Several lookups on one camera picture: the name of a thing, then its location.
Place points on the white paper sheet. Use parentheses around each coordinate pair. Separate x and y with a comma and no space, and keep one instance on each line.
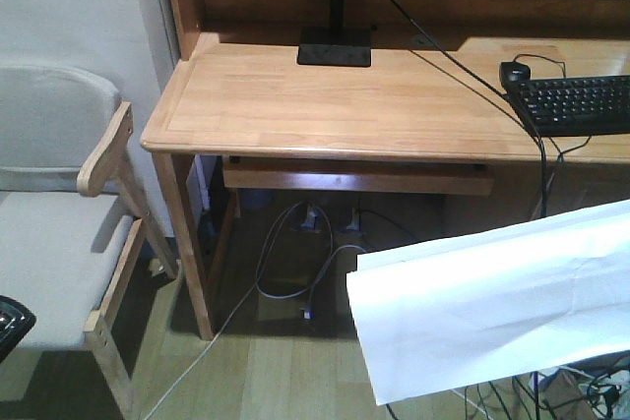
(459,311)

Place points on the grey cushioned wooden chair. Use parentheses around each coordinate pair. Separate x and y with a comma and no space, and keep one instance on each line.
(74,217)

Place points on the black computer mouse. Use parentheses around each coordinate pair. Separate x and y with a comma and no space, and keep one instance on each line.
(513,71)

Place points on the wooden desk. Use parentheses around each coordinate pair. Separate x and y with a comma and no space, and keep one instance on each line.
(411,122)

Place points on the black keyboard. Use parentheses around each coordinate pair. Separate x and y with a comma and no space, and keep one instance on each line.
(572,107)

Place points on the black and orange stapler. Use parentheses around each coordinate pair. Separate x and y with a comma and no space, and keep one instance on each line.
(16,321)

